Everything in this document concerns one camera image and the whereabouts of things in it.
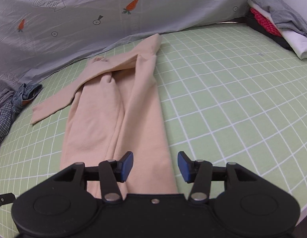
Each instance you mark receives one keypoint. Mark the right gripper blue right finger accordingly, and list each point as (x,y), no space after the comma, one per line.
(199,173)

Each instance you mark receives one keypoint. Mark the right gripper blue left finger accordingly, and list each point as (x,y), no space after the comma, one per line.
(112,172)

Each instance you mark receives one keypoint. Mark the beige long-sleeve garment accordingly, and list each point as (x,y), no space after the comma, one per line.
(115,108)

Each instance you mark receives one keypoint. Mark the blue checkered shirt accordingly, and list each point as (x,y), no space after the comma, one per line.
(8,114)

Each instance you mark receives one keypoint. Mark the grey crumpled garment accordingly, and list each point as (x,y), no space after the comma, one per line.
(5,96)

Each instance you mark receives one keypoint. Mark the blue denim jeans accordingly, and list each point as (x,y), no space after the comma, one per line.
(24,95)

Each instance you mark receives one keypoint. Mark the black folded garment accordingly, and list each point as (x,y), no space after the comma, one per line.
(253,23)

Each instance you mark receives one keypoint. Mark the light blue carrot-print sheet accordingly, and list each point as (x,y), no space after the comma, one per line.
(39,37)

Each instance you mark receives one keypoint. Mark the red knitted garment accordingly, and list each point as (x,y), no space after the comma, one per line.
(265,23)

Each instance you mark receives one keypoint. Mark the white folded garment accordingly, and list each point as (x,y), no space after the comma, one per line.
(297,41)

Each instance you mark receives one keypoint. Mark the grey folded garment on stack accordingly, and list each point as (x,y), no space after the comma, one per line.
(283,16)

